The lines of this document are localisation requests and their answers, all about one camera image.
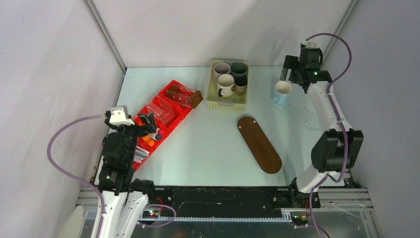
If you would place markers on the orange toothpaste tube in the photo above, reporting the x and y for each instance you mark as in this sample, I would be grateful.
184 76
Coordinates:
148 141

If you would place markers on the white mug black handle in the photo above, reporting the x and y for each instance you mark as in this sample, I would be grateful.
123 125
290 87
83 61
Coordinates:
225 83

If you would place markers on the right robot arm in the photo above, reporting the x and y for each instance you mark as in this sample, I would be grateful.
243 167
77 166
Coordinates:
338 147

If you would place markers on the white toothbrush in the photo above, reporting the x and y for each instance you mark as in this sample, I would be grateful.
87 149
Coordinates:
141 155

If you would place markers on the brown mug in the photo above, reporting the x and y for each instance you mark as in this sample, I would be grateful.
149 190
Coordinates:
240 85

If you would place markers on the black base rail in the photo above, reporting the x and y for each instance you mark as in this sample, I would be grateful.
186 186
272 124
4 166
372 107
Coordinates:
230 202

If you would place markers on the cream plastic basket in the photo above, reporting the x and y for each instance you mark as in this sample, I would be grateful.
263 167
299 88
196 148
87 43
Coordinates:
233 103

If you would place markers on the dark green mug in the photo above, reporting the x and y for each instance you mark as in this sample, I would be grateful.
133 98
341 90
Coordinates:
239 69

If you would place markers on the clear textured acrylic tray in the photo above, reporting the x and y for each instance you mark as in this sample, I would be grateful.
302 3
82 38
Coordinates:
162 109

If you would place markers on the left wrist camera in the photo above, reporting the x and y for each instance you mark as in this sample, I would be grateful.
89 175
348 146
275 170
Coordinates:
118 116

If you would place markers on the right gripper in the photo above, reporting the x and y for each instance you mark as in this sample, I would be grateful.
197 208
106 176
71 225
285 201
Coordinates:
290 62

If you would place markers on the red divided organizer bin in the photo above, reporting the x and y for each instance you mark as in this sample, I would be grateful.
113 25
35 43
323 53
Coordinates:
180 114

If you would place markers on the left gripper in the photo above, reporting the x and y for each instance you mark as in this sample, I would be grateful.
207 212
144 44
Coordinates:
149 126

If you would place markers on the light blue mug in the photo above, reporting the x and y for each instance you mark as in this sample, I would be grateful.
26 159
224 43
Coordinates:
281 92

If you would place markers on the brown oval wooden tray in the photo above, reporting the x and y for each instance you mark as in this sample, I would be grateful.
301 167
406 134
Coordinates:
259 145

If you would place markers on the pink white mug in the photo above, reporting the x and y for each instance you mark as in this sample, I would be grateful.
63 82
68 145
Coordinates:
219 69

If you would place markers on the dark blue capped tube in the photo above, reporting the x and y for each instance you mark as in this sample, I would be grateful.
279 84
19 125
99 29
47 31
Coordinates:
155 136

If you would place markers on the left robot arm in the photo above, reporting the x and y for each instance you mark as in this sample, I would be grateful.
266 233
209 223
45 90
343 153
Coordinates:
122 198

